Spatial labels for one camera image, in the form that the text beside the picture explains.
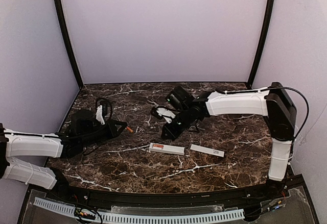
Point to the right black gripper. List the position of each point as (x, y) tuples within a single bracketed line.
[(170, 128)]

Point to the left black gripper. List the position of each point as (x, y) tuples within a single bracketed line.
[(109, 128)]

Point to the white remote control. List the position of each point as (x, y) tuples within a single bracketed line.
[(168, 149)]

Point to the white remote battery cover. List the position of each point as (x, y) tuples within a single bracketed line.
[(207, 150)]

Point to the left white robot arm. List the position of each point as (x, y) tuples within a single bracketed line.
[(16, 144)]

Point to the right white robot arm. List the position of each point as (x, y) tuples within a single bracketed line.
[(271, 102)]

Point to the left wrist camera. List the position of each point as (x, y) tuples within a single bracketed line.
[(101, 112)]

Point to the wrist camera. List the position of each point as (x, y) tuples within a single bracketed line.
[(101, 112), (179, 98)]

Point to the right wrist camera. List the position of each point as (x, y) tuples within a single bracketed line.
[(179, 98)]

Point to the black front table rail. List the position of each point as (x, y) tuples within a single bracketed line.
[(241, 197)]

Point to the white slotted cable duct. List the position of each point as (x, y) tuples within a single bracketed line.
[(206, 214)]

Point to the left black frame post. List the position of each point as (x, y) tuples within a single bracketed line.
[(67, 42)]

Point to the black frame post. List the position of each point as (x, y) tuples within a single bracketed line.
[(261, 43), (67, 42)]

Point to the right black frame post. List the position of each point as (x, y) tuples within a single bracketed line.
[(261, 43)]

